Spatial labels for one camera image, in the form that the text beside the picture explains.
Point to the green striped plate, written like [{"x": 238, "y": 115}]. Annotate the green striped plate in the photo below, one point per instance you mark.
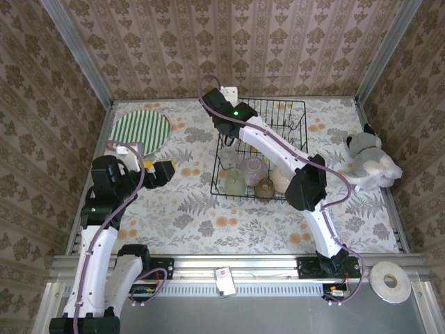
[{"x": 139, "y": 132}]

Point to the lilac bowl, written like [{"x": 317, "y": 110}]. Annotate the lilac bowl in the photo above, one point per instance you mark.
[{"x": 253, "y": 170}]

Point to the pale green textured glass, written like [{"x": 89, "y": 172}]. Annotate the pale green textured glass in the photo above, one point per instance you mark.
[{"x": 235, "y": 184}]

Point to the amber textured glass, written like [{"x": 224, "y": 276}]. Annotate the amber textured glass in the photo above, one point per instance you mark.
[{"x": 266, "y": 189}]

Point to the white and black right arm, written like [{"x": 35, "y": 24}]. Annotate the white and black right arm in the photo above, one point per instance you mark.
[{"x": 271, "y": 149}]

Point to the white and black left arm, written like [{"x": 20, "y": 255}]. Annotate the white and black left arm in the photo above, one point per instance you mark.
[{"x": 94, "y": 264}]

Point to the floral patterned tablecloth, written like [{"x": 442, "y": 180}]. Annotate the floral patterned tablecloth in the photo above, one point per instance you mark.
[{"x": 208, "y": 226}]

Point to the small black power connector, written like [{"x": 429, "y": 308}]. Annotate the small black power connector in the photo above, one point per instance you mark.
[
  {"x": 335, "y": 294},
  {"x": 144, "y": 290}
]

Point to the small white tag device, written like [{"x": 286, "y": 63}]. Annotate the small white tag device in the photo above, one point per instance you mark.
[{"x": 224, "y": 282}]

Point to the grey white plush toy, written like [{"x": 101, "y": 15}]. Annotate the grey white plush toy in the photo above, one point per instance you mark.
[{"x": 368, "y": 160}]

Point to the grey metal shelf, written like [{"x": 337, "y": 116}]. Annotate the grey metal shelf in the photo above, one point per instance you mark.
[{"x": 243, "y": 316}]

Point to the white tape roll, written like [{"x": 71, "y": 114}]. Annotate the white tape roll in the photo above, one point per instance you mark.
[{"x": 382, "y": 288}]

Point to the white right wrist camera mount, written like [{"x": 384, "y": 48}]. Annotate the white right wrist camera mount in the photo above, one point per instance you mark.
[{"x": 230, "y": 92}]

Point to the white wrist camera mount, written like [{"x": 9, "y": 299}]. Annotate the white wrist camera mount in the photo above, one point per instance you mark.
[
  {"x": 230, "y": 92},
  {"x": 122, "y": 151}
]

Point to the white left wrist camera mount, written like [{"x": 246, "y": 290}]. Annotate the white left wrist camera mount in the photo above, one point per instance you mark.
[{"x": 122, "y": 151}]

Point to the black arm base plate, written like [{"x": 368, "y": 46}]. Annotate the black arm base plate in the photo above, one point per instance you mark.
[
  {"x": 307, "y": 269},
  {"x": 163, "y": 268}
]

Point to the aluminium frame post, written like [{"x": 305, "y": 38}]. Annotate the aluminium frame post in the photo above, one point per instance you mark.
[
  {"x": 80, "y": 55},
  {"x": 384, "y": 52}
]

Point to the aluminium frame rail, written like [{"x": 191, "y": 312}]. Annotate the aluminium frame rail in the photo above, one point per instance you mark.
[{"x": 243, "y": 261}]

